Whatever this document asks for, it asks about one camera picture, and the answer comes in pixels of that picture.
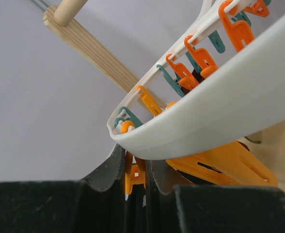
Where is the white clip hanger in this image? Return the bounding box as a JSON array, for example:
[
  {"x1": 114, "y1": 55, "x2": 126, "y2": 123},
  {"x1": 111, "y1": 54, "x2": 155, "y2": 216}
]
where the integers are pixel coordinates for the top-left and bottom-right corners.
[{"x1": 106, "y1": 0, "x2": 285, "y2": 161}]

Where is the right wooden post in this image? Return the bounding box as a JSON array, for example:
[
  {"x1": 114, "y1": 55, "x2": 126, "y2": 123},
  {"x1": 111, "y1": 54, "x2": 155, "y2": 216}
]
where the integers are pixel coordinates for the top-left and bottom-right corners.
[{"x1": 43, "y1": 4, "x2": 167, "y2": 112}]

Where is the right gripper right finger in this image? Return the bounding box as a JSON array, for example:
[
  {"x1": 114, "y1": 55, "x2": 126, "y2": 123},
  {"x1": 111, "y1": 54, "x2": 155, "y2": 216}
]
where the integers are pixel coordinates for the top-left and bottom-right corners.
[{"x1": 146, "y1": 161, "x2": 285, "y2": 233}]

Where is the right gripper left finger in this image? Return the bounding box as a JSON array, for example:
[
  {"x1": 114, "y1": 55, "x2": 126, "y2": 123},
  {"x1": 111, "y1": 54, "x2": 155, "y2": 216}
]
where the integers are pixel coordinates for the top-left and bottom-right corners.
[{"x1": 0, "y1": 145, "x2": 126, "y2": 233}]

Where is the orange clothespin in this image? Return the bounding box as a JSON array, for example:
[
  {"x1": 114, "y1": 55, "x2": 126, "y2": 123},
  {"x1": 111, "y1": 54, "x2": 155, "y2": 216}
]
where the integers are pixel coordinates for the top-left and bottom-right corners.
[
  {"x1": 125, "y1": 151, "x2": 146, "y2": 195},
  {"x1": 166, "y1": 141, "x2": 278, "y2": 187}
]

